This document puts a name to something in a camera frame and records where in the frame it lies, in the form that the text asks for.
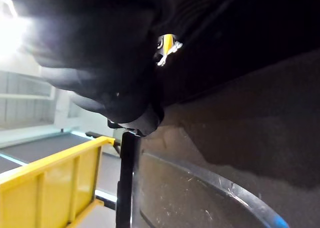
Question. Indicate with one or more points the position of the bright ceiling light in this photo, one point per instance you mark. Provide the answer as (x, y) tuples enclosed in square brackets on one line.
[(10, 26)]

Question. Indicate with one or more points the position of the right robot hand black cloth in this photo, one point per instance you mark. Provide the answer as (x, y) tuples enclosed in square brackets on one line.
[(105, 51)]

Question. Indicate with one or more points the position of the yellow plastic bin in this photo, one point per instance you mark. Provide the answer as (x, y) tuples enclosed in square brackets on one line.
[(50, 185)]

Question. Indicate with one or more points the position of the yellow shelf post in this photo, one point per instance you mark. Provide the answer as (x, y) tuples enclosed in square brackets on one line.
[(168, 42)]

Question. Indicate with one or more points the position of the white window frame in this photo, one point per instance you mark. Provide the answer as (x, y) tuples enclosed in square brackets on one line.
[(27, 95)]

